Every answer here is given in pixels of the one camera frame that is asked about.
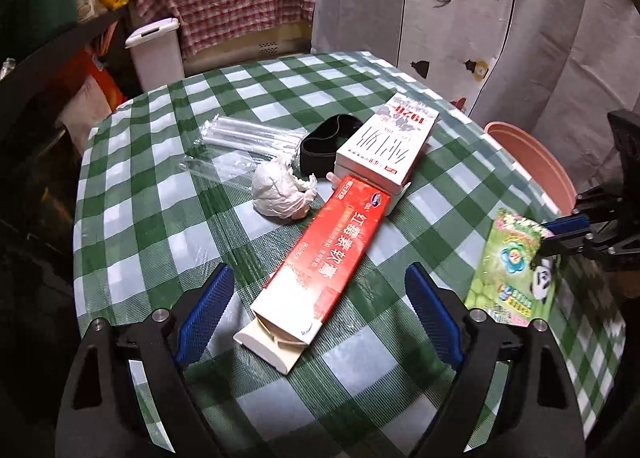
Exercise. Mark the white red carton box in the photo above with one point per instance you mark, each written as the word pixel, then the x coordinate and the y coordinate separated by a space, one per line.
pixel 385 149

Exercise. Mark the pink plastic basin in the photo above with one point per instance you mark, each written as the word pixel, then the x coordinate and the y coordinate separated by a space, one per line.
pixel 537 161

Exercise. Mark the orange red bag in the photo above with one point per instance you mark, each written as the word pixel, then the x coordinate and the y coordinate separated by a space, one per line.
pixel 73 73

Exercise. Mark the white pedal trash bin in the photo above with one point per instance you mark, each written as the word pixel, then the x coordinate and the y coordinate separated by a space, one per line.
pixel 156 54

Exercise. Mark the black elastic band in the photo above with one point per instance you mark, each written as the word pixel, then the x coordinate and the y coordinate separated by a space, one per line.
pixel 317 151

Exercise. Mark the green panda snack packet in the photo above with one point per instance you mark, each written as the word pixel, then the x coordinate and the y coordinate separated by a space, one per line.
pixel 514 284

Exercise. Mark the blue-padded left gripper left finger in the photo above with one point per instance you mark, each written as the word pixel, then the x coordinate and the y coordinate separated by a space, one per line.
pixel 198 312

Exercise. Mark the white tissue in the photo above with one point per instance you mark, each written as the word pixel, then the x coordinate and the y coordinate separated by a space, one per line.
pixel 278 193

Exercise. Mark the clear plastic wrapper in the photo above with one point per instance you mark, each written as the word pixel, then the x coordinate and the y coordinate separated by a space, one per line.
pixel 228 150

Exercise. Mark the grey deer print cover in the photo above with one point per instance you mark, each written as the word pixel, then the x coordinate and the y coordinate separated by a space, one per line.
pixel 554 68

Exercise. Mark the white sack on floor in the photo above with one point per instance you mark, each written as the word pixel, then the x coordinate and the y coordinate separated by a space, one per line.
pixel 87 108

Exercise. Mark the red white toothpaste box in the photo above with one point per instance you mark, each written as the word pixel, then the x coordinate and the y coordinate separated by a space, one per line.
pixel 301 294

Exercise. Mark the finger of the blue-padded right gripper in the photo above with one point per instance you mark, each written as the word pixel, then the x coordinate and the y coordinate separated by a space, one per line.
pixel 574 225

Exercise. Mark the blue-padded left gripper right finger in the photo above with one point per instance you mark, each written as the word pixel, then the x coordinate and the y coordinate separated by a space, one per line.
pixel 440 313

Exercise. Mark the black storage shelf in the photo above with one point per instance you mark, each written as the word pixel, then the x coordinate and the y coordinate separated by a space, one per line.
pixel 37 63

